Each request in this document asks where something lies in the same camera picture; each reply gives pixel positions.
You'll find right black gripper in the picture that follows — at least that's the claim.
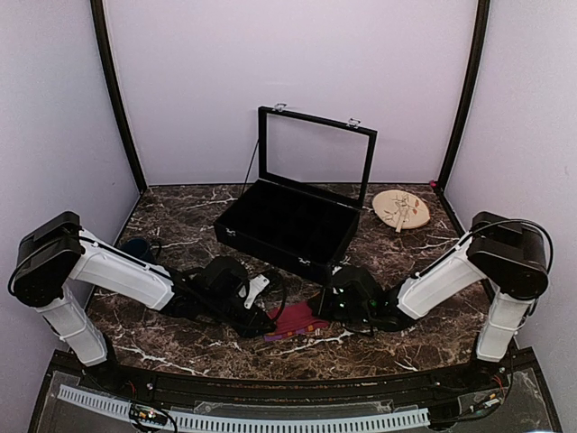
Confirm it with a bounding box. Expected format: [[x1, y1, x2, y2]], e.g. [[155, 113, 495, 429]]
[[309, 286, 372, 324]]

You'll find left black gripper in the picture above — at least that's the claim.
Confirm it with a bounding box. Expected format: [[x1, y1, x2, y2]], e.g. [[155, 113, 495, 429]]
[[202, 293, 277, 340]]

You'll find purple orange striped sock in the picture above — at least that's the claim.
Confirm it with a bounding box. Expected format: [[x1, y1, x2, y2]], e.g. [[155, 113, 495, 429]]
[[263, 301, 330, 342]]

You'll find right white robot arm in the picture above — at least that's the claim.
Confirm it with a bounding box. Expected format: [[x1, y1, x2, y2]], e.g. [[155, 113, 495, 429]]
[[307, 211, 554, 392]]

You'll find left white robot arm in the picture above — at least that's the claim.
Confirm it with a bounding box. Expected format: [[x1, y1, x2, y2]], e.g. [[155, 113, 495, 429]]
[[7, 211, 282, 393]]

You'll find dark blue enamel mug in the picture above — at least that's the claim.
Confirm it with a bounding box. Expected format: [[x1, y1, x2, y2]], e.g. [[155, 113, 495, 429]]
[[119, 238, 162, 264]]

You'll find black display case box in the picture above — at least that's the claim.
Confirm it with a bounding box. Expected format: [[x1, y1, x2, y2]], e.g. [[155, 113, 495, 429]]
[[214, 106, 378, 284]]

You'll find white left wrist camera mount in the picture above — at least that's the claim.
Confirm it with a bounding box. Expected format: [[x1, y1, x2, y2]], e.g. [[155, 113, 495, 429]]
[[238, 274, 270, 309]]

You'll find black right camera cable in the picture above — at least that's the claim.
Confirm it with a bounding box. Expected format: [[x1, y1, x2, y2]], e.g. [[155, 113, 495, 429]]
[[412, 218, 554, 281]]

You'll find white slotted cable duct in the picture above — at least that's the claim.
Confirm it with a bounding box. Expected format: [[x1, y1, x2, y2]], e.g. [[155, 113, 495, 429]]
[[57, 385, 430, 432]]

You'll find black left frame post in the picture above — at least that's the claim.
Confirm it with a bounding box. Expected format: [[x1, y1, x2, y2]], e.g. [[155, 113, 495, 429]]
[[90, 0, 148, 194]]

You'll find black frame post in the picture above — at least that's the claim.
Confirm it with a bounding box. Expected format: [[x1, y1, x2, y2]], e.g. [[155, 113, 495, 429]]
[[436, 0, 491, 194], [90, 0, 148, 194]]

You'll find black right frame post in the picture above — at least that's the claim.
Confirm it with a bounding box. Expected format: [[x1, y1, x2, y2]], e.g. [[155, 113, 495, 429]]
[[436, 0, 491, 194]]

